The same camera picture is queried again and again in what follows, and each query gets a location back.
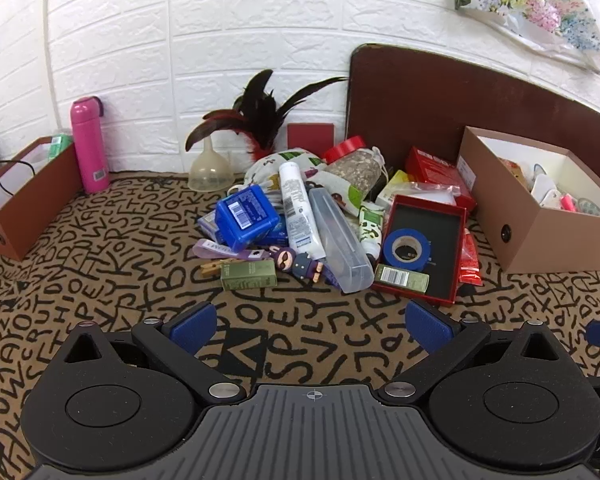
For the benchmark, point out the letter-print tablecloth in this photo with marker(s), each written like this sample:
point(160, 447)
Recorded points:
point(105, 270)

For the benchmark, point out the pink small item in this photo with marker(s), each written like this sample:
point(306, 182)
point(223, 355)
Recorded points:
point(570, 204)

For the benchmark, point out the yellow-green packet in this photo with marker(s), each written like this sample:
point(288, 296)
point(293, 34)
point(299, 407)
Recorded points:
point(395, 185)

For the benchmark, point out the wooden clothespin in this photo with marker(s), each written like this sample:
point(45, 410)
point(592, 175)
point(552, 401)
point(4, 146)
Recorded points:
point(215, 267)

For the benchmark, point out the brown cardboard shoebox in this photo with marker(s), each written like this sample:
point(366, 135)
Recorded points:
point(540, 240)

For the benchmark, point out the red foil packet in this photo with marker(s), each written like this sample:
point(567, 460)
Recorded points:
point(469, 260)

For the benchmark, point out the purple cartoon figure toy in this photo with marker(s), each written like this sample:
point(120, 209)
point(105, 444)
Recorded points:
point(300, 265)

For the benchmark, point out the seed jar with red lid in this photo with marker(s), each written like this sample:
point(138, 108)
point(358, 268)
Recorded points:
point(355, 170)

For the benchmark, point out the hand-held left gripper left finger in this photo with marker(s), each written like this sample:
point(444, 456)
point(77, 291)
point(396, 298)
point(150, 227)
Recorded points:
point(192, 327)

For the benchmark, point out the brown wooden board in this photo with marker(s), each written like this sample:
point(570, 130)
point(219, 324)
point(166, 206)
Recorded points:
point(405, 100)

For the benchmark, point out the white squeeze tube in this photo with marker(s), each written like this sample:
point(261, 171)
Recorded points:
point(297, 210)

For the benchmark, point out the white plastic item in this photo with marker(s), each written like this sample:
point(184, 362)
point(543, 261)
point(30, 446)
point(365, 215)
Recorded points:
point(545, 185)

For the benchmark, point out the dark red feather bunch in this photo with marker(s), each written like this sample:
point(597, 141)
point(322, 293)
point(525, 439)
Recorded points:
point(257, 125)

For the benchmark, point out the red cardboard box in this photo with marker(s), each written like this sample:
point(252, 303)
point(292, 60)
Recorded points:
point(430, 165)

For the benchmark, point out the small green box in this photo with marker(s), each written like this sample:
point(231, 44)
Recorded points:
point(400, 278)
point(247, 275)

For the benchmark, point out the green and white tube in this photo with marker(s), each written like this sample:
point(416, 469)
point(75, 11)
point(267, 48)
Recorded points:
point(370, 230)

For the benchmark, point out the purple strip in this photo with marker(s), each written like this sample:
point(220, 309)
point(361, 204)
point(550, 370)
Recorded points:
point(220, 249)

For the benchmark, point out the green packet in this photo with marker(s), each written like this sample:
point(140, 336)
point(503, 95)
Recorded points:
point(60, 147)

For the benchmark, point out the red tray box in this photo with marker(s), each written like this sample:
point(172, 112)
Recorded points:
point(442, 260)

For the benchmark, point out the clear plastic case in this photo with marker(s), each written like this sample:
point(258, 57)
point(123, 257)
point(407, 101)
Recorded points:
point(340, 250)

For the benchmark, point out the blue square box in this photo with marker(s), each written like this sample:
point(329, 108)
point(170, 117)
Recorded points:
point(245, 217)

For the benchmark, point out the pink thermos bottle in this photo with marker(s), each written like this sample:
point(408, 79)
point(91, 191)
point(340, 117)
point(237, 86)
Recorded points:
point(90, 150)

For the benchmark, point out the blue tape roll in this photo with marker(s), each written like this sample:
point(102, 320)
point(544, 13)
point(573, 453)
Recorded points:
point(392, 255)

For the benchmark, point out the floral cloth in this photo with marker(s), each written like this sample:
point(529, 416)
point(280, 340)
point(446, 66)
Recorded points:
point(545, 5)

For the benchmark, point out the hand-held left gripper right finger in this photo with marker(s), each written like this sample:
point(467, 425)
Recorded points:
point(427, 330)

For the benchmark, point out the translucent plastic funnel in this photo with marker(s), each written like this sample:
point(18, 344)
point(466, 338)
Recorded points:
point(207, 175)

